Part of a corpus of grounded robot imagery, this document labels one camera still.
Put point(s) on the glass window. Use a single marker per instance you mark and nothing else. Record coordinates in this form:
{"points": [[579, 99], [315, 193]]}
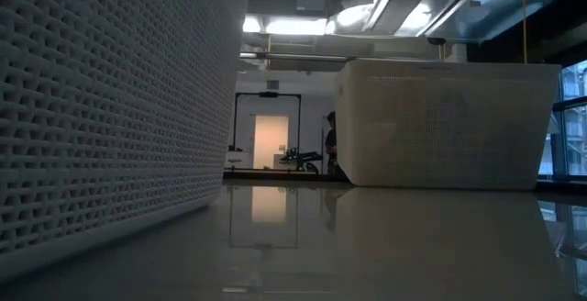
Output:
{"points": [[571, 122]]}

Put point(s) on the silver ceiling duct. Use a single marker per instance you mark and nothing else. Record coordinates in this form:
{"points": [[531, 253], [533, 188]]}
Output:
{"points": [[426, 12]]}

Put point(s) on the black frame robot station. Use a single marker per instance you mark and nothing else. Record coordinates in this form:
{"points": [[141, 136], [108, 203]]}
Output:
{"points": [[266, 108]]}

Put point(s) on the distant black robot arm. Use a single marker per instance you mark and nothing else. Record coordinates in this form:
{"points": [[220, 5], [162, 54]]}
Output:
{"points": [[302, 158]]}

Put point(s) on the person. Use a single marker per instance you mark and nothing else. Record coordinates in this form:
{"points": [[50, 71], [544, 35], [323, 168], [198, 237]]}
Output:
{"points": [[331, 145]]}

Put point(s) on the ceiling light panel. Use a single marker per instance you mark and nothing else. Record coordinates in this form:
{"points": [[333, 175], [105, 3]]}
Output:
{"points": [[286, 25]]}

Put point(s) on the white woven-texture plastic basket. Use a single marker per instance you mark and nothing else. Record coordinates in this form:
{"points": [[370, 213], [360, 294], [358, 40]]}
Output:
{"points": [[445, 126], [105, 108]]}

